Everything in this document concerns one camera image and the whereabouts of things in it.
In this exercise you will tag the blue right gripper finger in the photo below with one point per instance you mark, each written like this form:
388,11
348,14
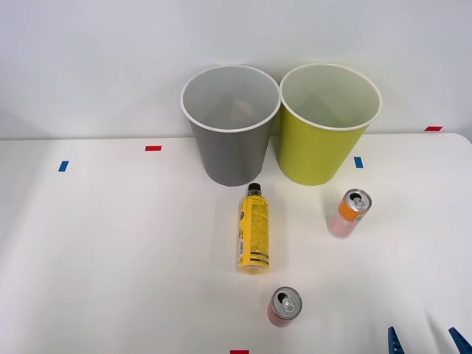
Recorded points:
464,342
394,343

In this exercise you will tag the red drink can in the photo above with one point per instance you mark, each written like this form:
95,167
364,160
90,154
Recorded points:
285,306

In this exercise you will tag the orange and pink drink can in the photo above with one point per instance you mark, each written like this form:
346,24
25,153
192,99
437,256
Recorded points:
346,217

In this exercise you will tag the yellow plastic bottle black cap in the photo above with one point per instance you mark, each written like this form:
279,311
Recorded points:
254,232

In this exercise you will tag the yellow-green plastic waste bin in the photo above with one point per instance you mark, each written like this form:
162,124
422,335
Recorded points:
313,151

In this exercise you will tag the grey plastic waste bin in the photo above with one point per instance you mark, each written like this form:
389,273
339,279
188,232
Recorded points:
230,155

